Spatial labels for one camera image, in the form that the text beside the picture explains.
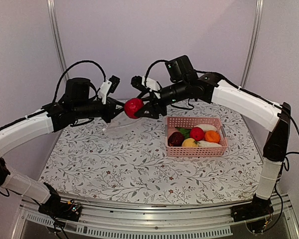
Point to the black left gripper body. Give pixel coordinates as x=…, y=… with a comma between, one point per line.
x=83, y=110

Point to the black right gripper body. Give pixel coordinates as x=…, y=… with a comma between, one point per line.
x=180, y=91

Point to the clear zip top bag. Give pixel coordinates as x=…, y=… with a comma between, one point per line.
x=120, y=124

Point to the red crinkled fruit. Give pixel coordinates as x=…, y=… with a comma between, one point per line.
x=197, y=134
x=132, y=106

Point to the dark maroon crinkled fruit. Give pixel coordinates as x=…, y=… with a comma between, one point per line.
x=175, y=139

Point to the red crinkled fruit front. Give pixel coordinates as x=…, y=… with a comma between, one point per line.
x=197, y=134

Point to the yellow fruit with leaf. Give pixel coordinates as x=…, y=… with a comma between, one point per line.
x=189, y=142

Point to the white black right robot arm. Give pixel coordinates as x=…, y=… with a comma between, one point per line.
x=213, y=87

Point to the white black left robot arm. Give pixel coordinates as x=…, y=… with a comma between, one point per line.
x=43, y=121

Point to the pink perforated plastic basket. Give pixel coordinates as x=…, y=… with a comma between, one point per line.
x=189, y=122

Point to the white oblong vegetable rear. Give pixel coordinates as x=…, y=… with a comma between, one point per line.
x=206, y=127

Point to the white oblong vegetable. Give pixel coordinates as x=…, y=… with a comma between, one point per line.
x=206, y=127
x=207, y=144

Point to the green leafy vegetable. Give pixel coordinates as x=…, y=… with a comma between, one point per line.
x=184, y=131

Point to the orange crinkled fruit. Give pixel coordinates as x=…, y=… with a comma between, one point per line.
x=212, y=136

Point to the floral patterned table mat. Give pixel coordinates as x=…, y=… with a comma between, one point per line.
x=131, y=164

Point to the white oblong vegetable front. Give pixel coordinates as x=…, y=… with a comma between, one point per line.
x=207, y=144

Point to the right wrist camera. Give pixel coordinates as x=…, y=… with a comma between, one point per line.
x=142, y=84

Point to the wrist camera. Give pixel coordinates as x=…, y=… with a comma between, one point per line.
x=142, y=84
x=109, y=86

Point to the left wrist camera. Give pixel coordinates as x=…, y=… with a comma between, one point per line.
x=109, y=86

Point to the right aluminium corner post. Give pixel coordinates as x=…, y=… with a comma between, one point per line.
x=253, y=43

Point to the aluminium corner post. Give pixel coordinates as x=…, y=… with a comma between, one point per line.
x=253, y=43
x=57, y=39

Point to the left aluminium corner post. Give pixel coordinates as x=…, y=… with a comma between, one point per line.
x=57, y=39

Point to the aluminium front rail frame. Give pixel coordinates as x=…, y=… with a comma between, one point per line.
x=104, y=219

